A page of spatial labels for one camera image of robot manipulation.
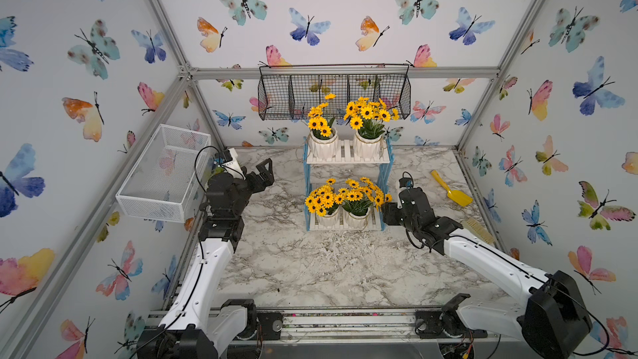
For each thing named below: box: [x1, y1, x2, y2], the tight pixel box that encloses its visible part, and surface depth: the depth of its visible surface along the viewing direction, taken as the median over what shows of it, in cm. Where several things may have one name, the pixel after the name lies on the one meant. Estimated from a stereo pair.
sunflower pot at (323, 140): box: [307, 93, 339, 162], surface depth 77 cm
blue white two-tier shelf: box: [303, 136, 395, 232], surface depth 84 cm
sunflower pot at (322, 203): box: [304, 177, 340, 230], surface depth 84 cm
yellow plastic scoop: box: [430, 169, 474, 207], surface depth 106 cm
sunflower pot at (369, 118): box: [343, 96, 401, 162], surface depth 77 cm
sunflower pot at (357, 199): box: [337, 177, 393, 230], surface depth 88 cm
